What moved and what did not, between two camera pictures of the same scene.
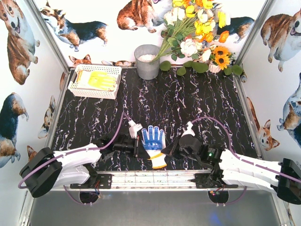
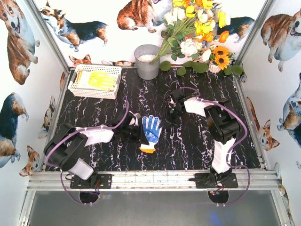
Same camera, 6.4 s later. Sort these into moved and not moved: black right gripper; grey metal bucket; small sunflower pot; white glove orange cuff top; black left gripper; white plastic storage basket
Moved: black right gripper; black left gripper; white glove orange cuff top
Not moved: grey metal bucket; small sunflower pot; white plastic storage basket
